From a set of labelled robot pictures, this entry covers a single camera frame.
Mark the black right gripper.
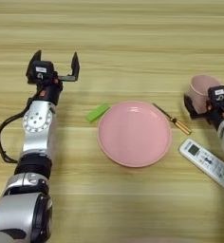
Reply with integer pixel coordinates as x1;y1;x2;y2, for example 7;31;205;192
183;93;224;131

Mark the screwdriver with amber handle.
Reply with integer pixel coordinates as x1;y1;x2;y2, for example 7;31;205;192
152;103;193;137

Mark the green rectangular block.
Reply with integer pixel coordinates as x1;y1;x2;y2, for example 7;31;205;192
85;103;111;123

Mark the pink round plate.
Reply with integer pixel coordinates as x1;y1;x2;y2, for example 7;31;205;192
97;100;174;169

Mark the white remote control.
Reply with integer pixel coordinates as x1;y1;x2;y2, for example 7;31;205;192
178;138;224;190

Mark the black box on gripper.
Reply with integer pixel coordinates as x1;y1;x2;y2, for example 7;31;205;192
27;60;55;84
207;84;224;103

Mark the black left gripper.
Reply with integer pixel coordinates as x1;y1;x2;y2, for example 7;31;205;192
28;49;81;105

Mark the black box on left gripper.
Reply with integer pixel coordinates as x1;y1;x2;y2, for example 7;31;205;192
27;60;55;84

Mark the pink plastic cup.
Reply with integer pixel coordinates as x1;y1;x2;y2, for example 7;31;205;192
187;74;222;115

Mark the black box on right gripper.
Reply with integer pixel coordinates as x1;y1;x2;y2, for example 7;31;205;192
207;84;224;103

